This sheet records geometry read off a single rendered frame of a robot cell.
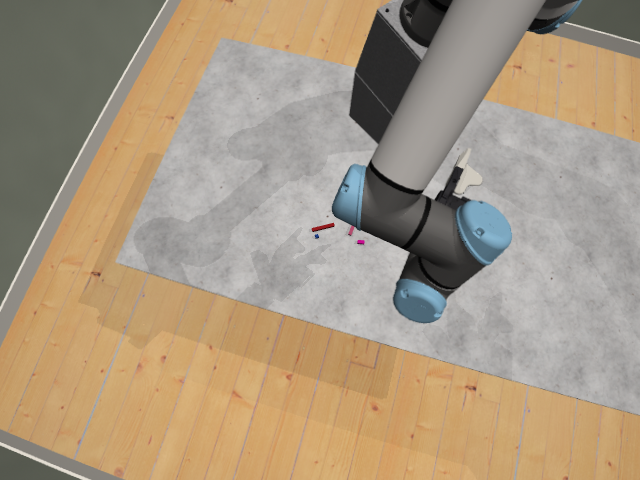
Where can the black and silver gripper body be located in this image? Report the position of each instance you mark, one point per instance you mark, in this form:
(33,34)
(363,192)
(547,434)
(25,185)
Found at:
(453,201)

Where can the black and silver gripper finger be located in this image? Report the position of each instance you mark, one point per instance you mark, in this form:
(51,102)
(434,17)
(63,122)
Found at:
(464,173)

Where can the red rod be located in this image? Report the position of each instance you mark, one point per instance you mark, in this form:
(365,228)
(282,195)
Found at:
(323,227)

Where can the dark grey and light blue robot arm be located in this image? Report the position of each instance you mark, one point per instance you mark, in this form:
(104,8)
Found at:
(474,41)

